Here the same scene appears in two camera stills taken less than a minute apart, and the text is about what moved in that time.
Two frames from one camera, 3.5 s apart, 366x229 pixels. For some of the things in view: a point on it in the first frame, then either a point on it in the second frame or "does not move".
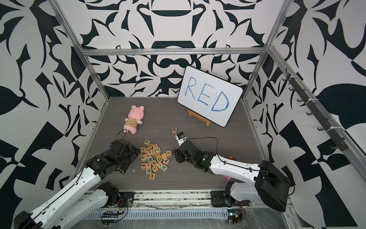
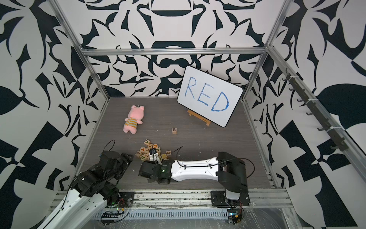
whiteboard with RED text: (212, 98) does not move
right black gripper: (177, 154) → (149, 180)
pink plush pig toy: (135, 115) does not move
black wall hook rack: (298, 87) does not move
